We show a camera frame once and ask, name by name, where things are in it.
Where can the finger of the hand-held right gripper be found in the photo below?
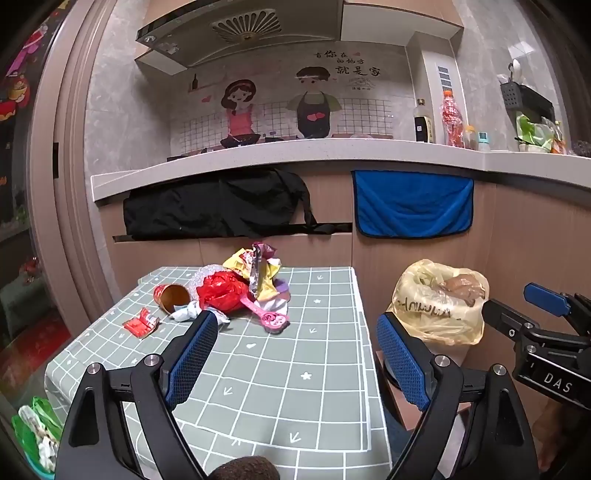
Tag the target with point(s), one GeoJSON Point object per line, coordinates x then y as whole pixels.
{"type": "Point", "coordinates": [547, 299]}
{"type": "Point", "coordinates": [501, 316]}

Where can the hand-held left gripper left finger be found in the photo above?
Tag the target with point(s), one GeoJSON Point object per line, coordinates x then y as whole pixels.
{"type": "Point", "coordinates": [191, 355]}

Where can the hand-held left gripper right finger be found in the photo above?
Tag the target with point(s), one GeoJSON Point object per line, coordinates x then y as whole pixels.
{"type": "Point", "coordinates": [401, 360]}

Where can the yellow plastic bin bag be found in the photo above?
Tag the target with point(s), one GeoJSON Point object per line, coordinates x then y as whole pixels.
{"type": "Point", "coordinates": [429, 314]}

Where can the white crumpled tissue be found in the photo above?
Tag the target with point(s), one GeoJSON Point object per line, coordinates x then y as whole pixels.
{"type": "Point", "coordinates": [184, 314]}

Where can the crumpled brown bag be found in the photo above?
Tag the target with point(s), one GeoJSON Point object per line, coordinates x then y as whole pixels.
{"type": "Point", "coordinates": [461, 286]}

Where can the red sachet wrapper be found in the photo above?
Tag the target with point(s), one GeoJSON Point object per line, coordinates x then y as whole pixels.
{"type": "Point", "coordinates": [141, 323]}

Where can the red paper cup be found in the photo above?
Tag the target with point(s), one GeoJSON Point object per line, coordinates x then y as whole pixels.
{"type": "Point", "coordinates": [171, 297]}

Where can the red foil bag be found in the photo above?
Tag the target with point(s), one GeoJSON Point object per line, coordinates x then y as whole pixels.
{"type": "Point", "coordinates": [219, 288]}

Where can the person's blue jeans leg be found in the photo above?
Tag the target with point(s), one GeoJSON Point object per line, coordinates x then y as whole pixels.
{"type": "Point", "coordinates": [399, 438]}

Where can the green checked tablecloth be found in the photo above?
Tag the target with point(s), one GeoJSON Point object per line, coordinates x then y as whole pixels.
{"type": "Point", "coordinates": [286, 369]}

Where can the silver foil wrapper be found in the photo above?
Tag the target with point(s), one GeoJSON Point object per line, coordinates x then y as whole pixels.
{"type": "Point", "coordinates": [256, 277]}

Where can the pale yellow crumpled wrapper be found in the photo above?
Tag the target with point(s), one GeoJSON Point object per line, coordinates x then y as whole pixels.
{"type": "Point", "coordinates": [274, 284]}

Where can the brown fuzzy object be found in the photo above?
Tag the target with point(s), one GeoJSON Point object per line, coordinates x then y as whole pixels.
{"type": "Point", "coordinates": [244, 470]}

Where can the blue hanging towel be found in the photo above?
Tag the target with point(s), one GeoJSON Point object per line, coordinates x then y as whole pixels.
{"type": "Point", "coordinates": [411, 203]}

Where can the black hanging cloth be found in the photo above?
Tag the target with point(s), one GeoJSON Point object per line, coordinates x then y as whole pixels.
{"type": "Point", "coordinates": [207, 203]}

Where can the dark scouring ball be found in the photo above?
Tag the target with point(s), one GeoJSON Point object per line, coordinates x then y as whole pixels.
{"type": "Point", "coordinates": [582, 148]}

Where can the red floor mat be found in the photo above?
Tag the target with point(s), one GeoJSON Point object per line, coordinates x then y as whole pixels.
{"type": "Point", "coordinates": [37, 346]}

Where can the orange packet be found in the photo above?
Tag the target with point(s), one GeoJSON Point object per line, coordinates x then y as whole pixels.
{"type": "Point", "coordinates": [558, 143]}

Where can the green plastic bag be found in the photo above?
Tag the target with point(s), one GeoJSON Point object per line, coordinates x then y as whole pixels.
{"type": "Point", "coordinates": [41, 415]}

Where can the green vegetable bag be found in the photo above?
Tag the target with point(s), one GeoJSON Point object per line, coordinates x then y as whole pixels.
{"type": "Point", "coordinates": [531, 134]}

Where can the small teal-capped bottle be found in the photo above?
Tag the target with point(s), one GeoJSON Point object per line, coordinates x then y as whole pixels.
{"type": "Point", "coordinates": [484, 144]}

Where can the small orange-lidded jar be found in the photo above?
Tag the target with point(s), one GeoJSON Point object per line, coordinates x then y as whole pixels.
{"type": "Point", "coordinates": [470, 138]}

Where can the orange-capped clear plastic bottle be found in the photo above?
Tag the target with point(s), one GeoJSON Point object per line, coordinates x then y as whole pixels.
{"type": "Point", "coordinates": [452, 120]}

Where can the dark sauce bottle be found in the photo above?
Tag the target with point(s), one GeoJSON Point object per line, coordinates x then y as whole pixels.
{"type": "Point", "coordinates": [425, 127]}

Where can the white pipe casing with vent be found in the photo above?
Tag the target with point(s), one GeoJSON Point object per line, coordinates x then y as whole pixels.
{"type": "Point", "coordinates": [438, 106]}

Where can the black door strike plate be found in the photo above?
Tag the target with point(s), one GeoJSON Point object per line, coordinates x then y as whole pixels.
{"type": "Point", "coordinates": [55, 160]}

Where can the steel range hood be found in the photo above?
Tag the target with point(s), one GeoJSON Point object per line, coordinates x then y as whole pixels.
{"type": "Point", "coordinates": [240, 46]}

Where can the colourful festive stickers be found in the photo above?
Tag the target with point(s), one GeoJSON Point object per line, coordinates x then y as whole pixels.
{"type": "Point", "coordinates": [18, 92]}

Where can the black wall rack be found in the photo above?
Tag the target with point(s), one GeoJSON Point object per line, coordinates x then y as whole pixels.
{"type": "Point", "coordinates": [526, 99]}

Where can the beige door frame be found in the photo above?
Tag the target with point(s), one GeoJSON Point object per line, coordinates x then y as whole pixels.
{"type": "Point", "coordinates": [69, 184]}

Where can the white wall hook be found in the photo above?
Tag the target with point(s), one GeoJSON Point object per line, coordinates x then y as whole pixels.
{"type": "Point", "coordinates": [516, 69]}

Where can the cartoon couple wall decal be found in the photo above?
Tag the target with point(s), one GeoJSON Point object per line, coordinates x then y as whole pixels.
{"type": "Point", "coordinates": [277, 115]}

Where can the wooden wall cabinet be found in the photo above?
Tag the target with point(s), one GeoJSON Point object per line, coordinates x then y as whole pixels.
{"type": "Point", "coordinates": [397, 18]}

